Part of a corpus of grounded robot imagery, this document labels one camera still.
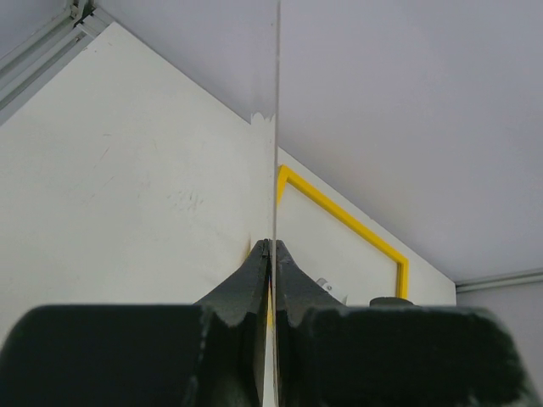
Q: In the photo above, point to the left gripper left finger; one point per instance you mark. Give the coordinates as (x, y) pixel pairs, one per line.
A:
(209, 353)

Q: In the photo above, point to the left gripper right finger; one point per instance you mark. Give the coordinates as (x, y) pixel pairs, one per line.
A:
(331, 354)

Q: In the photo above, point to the yellow wooden picture frame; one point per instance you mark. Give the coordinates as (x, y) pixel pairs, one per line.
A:
(265, 49)

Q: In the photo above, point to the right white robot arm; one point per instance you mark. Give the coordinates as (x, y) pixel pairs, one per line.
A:
(390, 302)

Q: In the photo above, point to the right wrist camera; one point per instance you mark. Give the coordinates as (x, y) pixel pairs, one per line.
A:
(333, 289)

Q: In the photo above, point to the right aluminium corner post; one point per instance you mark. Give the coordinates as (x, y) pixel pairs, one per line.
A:
(505, 280)

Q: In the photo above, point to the aluminium corner post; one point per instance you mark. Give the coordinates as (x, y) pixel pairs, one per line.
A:
(31, 65)
(505, 280)

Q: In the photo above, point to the left aluminium corner post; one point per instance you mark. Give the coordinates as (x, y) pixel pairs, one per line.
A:
(31, 65)

